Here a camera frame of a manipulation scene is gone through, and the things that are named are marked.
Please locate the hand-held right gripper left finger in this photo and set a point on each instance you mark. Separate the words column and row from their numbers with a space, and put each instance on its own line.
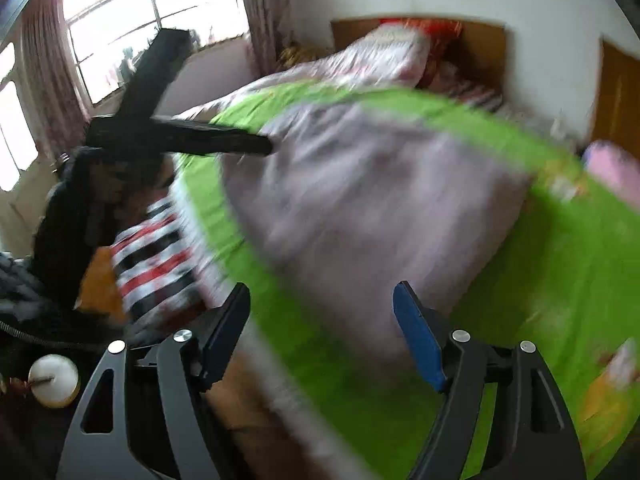
column 225, row 340

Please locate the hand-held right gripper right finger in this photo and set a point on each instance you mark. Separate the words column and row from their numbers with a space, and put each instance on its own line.
column 417, row 335

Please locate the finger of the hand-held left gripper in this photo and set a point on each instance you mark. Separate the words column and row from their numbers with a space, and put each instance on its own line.
column 225, row 141

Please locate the mauve pants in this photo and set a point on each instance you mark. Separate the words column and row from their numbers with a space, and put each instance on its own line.
column 350, row 200

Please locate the large window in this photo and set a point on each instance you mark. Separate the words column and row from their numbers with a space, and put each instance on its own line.
column 200, row 0

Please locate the pink patterned curtain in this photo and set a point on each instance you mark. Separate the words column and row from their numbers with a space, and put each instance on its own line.
column 50, row 70
column 267, row 15

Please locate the red black checked bed sheet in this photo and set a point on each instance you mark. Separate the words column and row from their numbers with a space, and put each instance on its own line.
column 150, row 260

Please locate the yellowish bundle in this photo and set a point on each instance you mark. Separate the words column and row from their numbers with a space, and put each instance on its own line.
column 297, row 54

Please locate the green blanket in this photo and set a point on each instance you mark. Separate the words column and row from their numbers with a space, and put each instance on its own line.
column 525, row 270

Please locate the orange cloth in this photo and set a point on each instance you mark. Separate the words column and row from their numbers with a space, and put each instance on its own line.
column 100, row 285

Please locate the narrow window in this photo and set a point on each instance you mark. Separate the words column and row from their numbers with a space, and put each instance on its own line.
column 12, row 120

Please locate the white round ball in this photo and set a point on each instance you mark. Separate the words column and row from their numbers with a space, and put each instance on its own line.
column 52, row 380

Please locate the pink floral quilt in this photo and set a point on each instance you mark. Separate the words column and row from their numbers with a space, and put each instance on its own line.
column 380, row 55

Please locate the striped pillow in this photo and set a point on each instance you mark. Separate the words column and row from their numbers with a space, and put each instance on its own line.
column 475, row 95

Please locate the pink cloth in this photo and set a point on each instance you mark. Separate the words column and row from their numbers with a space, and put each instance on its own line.
column 615, row 170

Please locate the wooden headboard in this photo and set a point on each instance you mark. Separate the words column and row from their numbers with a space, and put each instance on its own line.
column 480, row 60

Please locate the wooden door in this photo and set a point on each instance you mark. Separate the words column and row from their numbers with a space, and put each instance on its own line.
column 617, row 105

